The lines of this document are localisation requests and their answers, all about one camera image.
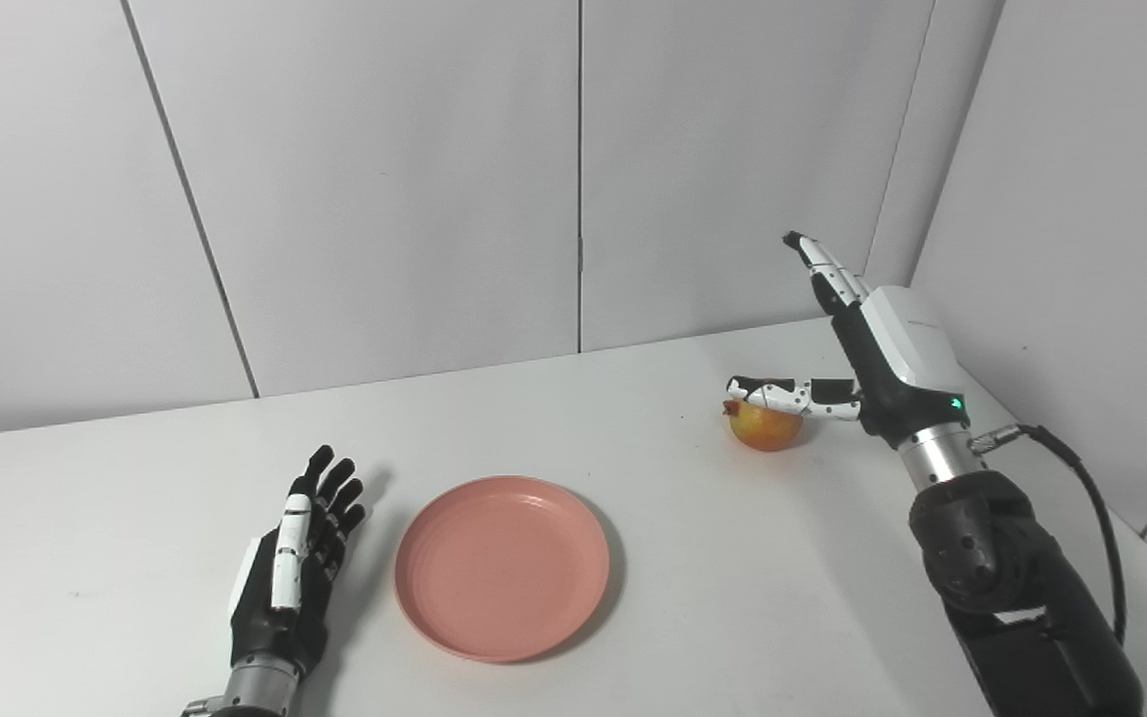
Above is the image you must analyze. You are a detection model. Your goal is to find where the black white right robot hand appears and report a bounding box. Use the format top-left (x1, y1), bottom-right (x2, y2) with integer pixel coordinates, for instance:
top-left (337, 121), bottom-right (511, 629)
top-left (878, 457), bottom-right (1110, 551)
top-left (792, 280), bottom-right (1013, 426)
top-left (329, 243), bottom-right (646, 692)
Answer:
top-left (726, 231), bottom-right (973, 449)

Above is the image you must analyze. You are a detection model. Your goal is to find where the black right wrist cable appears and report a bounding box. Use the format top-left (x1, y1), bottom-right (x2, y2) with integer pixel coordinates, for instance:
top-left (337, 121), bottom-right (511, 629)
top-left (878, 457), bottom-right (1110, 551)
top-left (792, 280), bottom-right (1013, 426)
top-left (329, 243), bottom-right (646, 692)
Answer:
top-left (969, 423), bottom-right (1129, 646)

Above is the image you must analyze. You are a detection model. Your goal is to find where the pink round plate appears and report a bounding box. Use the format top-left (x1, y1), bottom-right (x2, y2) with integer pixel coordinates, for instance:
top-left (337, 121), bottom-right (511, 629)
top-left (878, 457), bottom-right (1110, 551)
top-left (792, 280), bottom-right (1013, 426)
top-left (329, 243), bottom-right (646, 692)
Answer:
top-left (394, 475), bottom-right (611, 664)

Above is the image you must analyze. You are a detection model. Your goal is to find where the red yellow pomegranate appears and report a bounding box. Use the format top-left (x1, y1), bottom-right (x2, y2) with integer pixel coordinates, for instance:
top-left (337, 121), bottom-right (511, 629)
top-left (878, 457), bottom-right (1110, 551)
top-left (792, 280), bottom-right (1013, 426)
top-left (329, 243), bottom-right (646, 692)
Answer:
top-left (723, 398), bottom-right (805, 453)

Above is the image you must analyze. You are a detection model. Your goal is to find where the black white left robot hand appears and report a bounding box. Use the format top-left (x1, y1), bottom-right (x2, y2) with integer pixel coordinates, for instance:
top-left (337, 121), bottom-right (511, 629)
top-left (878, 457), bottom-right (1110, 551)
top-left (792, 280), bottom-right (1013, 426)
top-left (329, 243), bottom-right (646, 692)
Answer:
top-left (227, 445), bottom-right (367, 680)

